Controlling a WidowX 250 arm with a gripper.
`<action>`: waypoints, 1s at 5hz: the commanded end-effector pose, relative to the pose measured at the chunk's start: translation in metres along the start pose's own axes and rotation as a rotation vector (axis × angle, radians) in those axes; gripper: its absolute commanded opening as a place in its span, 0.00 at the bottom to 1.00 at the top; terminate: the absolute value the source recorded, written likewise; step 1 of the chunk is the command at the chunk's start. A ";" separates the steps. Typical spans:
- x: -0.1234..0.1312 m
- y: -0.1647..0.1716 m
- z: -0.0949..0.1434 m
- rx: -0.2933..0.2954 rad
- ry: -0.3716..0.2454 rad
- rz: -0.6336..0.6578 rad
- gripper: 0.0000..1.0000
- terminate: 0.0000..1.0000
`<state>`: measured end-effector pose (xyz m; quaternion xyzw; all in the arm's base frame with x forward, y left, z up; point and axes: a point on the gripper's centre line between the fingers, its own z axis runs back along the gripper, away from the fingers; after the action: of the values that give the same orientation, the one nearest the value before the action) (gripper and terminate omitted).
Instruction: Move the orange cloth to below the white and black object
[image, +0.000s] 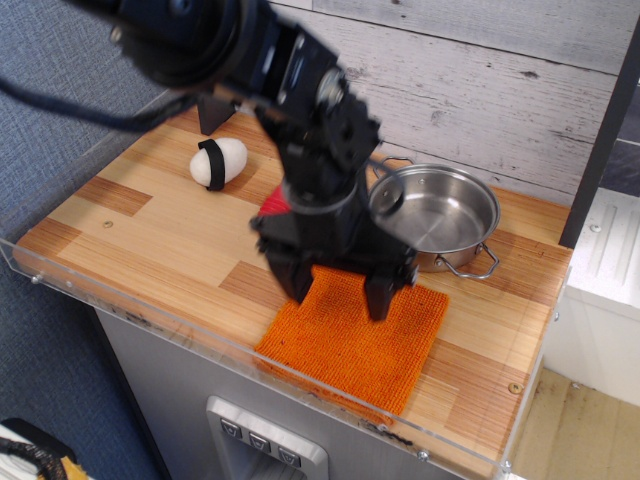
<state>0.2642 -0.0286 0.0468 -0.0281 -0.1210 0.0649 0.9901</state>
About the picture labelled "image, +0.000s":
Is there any white and black sushi toy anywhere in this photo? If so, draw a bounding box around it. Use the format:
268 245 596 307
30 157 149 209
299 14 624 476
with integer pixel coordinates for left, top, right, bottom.
189 138 248 191

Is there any grey toy fridge cabinet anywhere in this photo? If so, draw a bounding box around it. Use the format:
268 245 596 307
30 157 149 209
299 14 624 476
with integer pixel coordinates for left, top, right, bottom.
97 311 454 479

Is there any black right vertical post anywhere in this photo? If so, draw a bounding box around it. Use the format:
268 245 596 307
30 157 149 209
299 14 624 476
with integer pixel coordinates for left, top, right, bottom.
559 19 639 249

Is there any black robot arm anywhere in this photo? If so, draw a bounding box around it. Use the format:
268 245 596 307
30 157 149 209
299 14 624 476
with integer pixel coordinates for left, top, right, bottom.
82 1 417 320

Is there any red handled metal spoon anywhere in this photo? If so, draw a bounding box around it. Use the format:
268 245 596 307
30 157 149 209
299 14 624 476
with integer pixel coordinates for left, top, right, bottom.
258 185 291 216

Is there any black left vertical post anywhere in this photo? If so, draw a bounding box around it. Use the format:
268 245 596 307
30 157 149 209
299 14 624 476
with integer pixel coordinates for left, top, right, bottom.
197 95 236 136

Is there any orange knitted cloth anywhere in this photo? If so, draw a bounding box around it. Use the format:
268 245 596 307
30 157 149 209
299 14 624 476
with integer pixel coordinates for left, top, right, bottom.
255 267 450 424

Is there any clear acrylic table guard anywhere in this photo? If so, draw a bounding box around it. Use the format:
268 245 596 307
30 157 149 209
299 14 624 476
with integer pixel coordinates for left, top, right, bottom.
1 111 570 479

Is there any black vertical post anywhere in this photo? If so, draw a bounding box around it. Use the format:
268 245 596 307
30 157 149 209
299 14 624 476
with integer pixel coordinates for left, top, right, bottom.
559 19 639 249
197 95 236 136

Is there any silver dispenser button panel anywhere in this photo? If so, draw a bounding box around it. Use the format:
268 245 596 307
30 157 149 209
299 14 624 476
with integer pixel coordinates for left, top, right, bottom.
206 396 329 479

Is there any black and yellow bag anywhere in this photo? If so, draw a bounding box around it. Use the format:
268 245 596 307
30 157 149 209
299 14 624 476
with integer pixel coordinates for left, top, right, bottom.
1 418 90 479

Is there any stainless steel pot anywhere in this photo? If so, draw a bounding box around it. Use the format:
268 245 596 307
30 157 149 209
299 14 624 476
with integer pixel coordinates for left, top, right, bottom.
369 156 501 280

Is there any white toy sink unit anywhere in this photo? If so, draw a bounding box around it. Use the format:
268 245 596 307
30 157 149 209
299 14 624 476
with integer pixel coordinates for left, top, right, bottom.
543 188 639 405

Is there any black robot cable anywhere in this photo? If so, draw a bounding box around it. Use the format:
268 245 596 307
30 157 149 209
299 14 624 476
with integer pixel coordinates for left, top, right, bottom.
0 77 201 134

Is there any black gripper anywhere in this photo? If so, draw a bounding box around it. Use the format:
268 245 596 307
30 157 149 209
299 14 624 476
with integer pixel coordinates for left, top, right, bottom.
249 179 419 322

